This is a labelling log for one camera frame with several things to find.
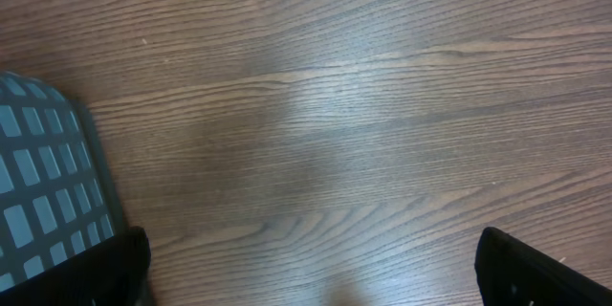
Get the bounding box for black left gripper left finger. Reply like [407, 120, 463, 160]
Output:
[1, 227, 151, 306]

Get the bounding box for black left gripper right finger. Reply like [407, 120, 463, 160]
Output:
[474, 227, 611, 306]

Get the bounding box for grey plastic mesh basket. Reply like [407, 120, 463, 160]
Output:
[1, 72, 122, 291]

